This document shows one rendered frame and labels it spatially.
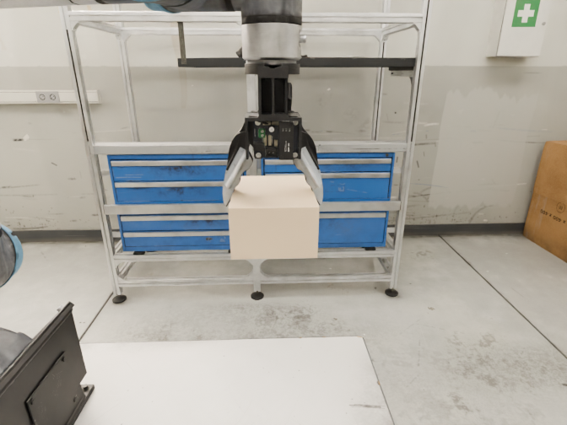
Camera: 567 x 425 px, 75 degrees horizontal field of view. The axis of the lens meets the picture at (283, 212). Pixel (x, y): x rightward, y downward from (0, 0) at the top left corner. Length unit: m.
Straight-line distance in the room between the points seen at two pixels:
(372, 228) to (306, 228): 1.70
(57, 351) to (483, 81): 3.00
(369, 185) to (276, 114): 1.65
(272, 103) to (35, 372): 0.53
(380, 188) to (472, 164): 1.31
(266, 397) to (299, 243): 0.38
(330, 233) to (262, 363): 1.38
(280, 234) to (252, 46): 0.24
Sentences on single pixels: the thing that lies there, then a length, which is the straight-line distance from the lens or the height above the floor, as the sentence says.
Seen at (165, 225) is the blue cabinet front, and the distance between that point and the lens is 2.17.
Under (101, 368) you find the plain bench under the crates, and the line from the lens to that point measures 0.93.
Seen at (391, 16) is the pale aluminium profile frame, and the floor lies 1.53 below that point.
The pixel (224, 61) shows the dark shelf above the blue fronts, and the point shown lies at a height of 1.33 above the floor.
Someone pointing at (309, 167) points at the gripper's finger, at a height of 1.16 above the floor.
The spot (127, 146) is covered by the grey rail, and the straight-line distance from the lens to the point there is 2.07.
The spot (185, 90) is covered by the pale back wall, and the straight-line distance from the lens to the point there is 2.85.
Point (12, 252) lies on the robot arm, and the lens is 0.84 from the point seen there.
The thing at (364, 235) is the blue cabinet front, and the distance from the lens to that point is 2.19.
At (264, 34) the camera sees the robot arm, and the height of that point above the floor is 1.33.
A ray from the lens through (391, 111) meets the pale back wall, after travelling 2.94.
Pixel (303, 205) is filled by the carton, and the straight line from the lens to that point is 0.49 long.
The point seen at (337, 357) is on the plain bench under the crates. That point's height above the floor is 0.70.
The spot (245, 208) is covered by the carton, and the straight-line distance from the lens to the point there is 0.49.
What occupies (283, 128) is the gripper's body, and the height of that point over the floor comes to 1.22.
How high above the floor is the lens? 1.29
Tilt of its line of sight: 21 degrees down
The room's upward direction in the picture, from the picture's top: straight up
